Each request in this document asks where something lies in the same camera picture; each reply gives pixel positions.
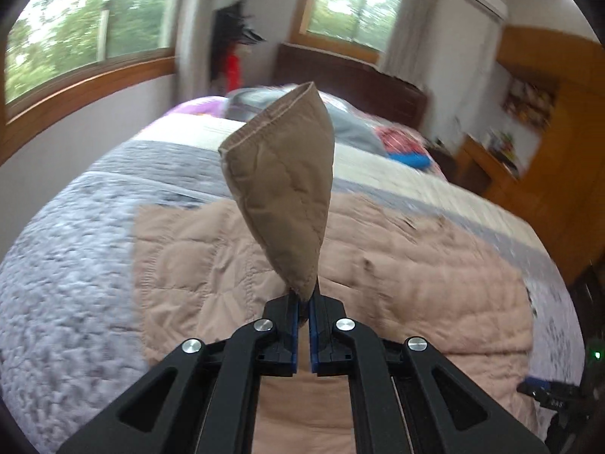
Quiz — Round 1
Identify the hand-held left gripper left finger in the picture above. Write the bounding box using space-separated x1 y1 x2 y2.
57 293 300 454

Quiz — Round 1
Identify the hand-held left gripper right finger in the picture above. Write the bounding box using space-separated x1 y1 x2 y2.
309 292 550 454

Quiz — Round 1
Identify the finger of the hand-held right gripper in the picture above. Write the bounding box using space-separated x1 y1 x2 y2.
517 377 576 410

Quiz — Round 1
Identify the beige quilted jacket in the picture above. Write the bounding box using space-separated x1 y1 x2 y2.
132 81 537 454

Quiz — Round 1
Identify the coat rack with dark clothes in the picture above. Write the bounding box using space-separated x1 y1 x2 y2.
210 0 266 101

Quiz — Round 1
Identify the grey pillow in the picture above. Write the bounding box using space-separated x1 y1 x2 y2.
226 86 389 158

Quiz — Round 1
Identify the red patterned cloth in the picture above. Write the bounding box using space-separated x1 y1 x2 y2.
377 125 427 158

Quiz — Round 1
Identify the dark nightstand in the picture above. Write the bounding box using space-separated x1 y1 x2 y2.
425 139 459 181

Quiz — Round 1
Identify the wooden wardrobe with shelves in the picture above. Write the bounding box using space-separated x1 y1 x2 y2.
482 23 605 287

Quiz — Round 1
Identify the wooden desk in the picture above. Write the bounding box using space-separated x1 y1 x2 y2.
453 133 521 196

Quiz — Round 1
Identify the grey floral quilted bedspread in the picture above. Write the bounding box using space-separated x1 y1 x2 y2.
0 113 587 454

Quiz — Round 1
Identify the purple blanket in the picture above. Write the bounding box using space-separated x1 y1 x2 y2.
165 96 228 119

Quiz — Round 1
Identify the dark wooden headboard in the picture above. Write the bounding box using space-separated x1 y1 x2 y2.
273 42 429 131

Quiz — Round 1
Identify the red bag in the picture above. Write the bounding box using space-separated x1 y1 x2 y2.
222 52 243 94

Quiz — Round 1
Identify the beige curtain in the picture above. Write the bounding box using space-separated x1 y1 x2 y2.
378 0 441 87

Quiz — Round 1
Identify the small wooden framed window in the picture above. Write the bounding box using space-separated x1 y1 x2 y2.
289 0 448 64

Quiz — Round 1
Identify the large wooden framed window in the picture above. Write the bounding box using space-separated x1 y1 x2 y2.
2 0 184 126

